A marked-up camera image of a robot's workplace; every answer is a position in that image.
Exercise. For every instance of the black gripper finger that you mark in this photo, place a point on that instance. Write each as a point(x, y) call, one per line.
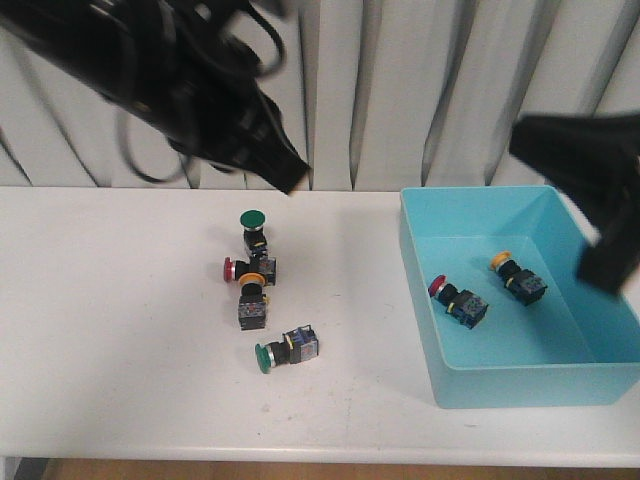
point(270, 158)
point(608, 263)
point(593, 159)

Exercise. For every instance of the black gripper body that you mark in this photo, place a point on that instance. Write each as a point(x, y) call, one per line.
point(199, 93)

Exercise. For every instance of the yellow push button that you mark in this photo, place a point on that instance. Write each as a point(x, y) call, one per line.
point(524, 285)
point(252, 304)

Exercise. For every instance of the red push button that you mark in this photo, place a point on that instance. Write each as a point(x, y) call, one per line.
point(468, 308)
point(264, 265)

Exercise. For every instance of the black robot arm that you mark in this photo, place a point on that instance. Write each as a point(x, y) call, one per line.
point(82, 37)

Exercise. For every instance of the turquoise plastic box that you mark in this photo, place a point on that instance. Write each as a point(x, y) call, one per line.
point(575, 346)

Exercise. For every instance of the upright green push button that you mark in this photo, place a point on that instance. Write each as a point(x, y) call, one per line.
point(255, 241)

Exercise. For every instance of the grey pleated curtain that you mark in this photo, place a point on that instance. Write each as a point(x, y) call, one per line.
point(376, 95)

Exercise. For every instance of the lying red push button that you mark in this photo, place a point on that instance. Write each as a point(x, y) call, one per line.
point(264, 265)

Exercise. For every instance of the lying yellow push button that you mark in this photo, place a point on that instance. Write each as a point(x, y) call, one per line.
point(252, 304)

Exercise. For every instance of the lying green push button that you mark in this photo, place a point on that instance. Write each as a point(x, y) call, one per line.
point(297, 346)

